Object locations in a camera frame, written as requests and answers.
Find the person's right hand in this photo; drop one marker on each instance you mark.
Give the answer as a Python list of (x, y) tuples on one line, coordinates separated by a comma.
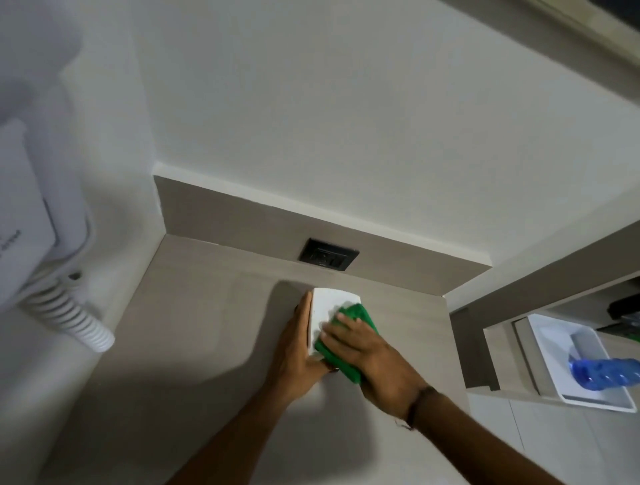
[(380, 370)]

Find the person's left hand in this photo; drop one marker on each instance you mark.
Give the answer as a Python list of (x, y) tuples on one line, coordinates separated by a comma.
[(292, 355)]

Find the green cleaning cloth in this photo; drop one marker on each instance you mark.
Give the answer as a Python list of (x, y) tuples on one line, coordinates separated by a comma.
[(357, 315)]

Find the white square container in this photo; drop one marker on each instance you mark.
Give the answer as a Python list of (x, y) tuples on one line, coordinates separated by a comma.
[(325, 305)]

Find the person's right forearm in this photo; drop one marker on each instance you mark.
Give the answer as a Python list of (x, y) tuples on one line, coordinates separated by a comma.
[(475, 444)]

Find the person's left forearm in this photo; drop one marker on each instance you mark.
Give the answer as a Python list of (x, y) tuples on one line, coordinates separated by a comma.
[(240, 439)]

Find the dark wrist band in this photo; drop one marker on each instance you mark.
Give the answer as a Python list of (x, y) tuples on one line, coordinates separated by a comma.
[(417, 399)]

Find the grey wooden ledge shelf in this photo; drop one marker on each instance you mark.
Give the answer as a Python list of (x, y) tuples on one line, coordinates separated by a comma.
[(500, 365)]

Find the white plastic tray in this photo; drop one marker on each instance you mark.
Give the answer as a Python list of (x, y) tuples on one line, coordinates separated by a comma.
[(550, 345)]

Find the blue spray bottle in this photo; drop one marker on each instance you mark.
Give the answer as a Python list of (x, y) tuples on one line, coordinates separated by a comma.
[(605, 372)]

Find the black wall outlet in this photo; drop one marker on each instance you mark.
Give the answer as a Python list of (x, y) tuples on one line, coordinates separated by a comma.
[(327, 255)]

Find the white wall hair dryer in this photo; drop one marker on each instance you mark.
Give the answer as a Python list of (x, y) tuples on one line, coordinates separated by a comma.
[(30, 150)]

